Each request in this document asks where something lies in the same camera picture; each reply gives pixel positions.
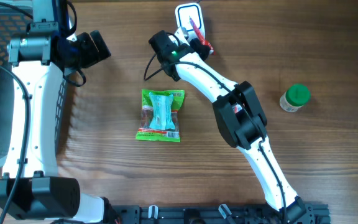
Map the red stick packet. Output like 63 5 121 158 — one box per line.
189 17 214 55

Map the red Kleenex tissue pack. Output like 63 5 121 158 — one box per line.
232 104 242 114

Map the green snack bag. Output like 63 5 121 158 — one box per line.
135 89 185 142

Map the green lid spice jar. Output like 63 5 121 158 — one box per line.
280 83 311 113

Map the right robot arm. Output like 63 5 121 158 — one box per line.
149 27 307 223

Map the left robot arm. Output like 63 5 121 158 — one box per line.
0 1 121 223

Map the white barcode scanner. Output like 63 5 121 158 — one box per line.
175 2 206 39

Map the teal wrapped packet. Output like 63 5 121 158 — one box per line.
149 93 175 130

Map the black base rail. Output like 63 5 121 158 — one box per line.
104 203 331 224

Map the left black cable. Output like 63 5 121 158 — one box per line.
0 0 87 224

